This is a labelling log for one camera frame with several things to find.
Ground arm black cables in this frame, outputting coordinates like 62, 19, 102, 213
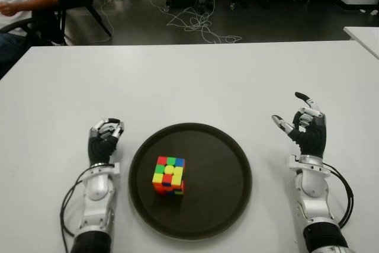
322, 162, 355, 229
60, 168, 90, 253

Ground multicoloured Rubik's cube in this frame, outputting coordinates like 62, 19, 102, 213
152, 156, 187, 197

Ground right white wrist camera bracket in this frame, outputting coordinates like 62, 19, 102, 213
288, 154, 300, 172

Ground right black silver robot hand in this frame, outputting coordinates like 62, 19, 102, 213
271, 91, 327, 159

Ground left arm black cables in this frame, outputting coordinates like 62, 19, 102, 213
60, 168, 90, 253

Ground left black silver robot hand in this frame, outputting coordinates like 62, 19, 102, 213
87, 118, 126, 166

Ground round dark brown plate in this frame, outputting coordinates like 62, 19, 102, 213
128, 122, 253, 233

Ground tangled white floor cable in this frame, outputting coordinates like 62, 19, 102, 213
149, 0, 242, 44

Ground white side table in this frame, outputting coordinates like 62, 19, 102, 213
343, 26, 379, 60

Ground black office chair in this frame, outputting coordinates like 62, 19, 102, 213
0, 17, 68, 47

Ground thin white floor cable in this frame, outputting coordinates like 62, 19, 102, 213
96, 0, 115, 43

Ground right arm black cables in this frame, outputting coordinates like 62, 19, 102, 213
322, 162, 355, 229

